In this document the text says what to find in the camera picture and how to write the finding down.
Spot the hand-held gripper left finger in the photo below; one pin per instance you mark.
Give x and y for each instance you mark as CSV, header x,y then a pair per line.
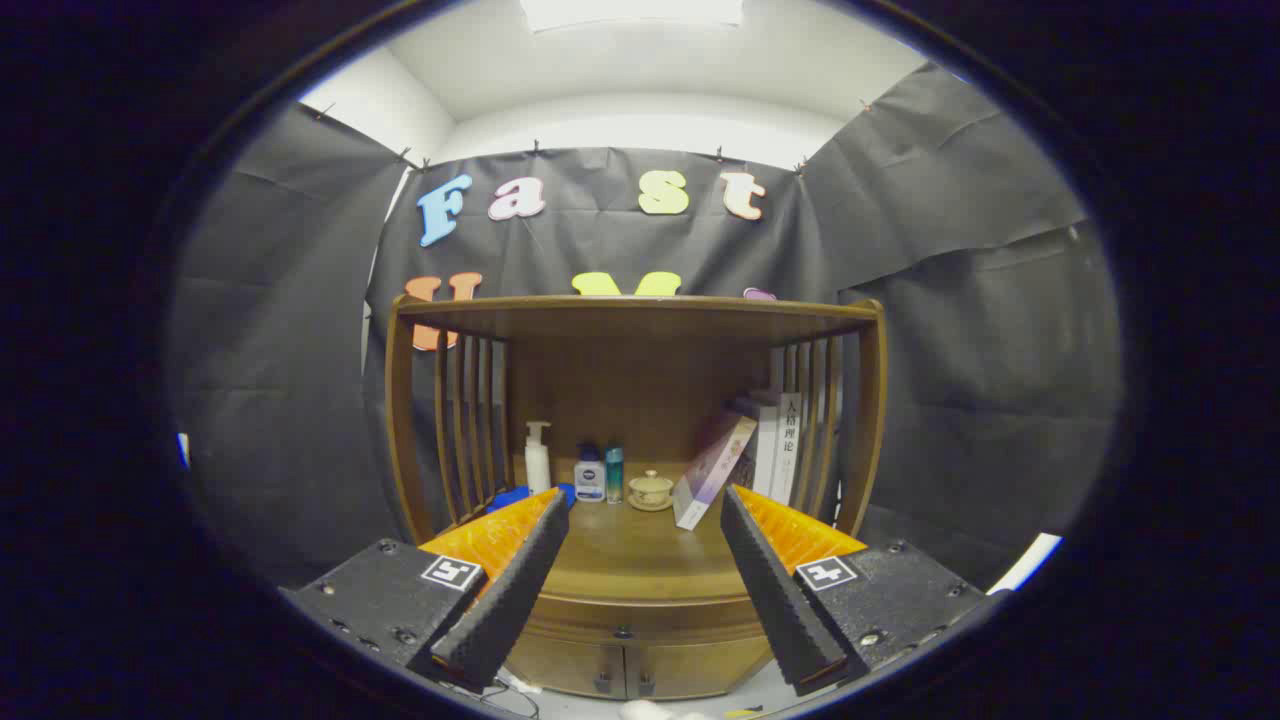
x,y
510,600

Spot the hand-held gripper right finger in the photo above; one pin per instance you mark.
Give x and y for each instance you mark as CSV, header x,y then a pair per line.
x,y
775,600

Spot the wooden drawer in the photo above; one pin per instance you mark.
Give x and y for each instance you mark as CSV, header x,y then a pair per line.
x,y
680,620

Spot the wooden cabinet door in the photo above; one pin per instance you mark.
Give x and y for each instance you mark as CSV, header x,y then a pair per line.
x,y
700,668
570,665

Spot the wooden countertop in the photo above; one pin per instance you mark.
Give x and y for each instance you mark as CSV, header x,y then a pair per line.
x,y
640,555

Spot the wooden cabinet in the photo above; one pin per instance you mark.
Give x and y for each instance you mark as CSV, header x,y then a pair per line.
x,y
640,400

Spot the blue folded cloth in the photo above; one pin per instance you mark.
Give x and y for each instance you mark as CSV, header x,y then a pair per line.
x,y
510,497

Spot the white pump bottle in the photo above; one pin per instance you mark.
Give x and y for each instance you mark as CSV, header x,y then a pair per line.
x,y
538,470

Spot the white bottle with blue cap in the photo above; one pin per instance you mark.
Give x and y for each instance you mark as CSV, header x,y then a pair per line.
x,y
589,485

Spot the dark patterned book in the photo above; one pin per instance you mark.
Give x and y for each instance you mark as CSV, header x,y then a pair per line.
x,y
748,462

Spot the purple and white book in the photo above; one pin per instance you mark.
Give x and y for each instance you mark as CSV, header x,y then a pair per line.
x,y
712,470

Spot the white book with black lettering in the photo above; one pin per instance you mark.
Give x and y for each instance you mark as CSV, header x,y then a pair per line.
x,y
788,450

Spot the slim teal bottle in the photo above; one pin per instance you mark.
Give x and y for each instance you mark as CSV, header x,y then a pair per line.
x,y
614,480

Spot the beige lidded tea cup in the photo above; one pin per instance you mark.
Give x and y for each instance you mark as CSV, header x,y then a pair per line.
x,y
651,490

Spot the white rounded object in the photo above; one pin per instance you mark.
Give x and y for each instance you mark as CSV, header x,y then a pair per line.
x,y
650,711

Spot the white appliance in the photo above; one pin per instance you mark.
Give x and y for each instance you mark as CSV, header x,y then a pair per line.
x,y
1030,560

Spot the ceiling light panel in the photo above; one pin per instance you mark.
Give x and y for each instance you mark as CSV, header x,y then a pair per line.
x,y
630,12

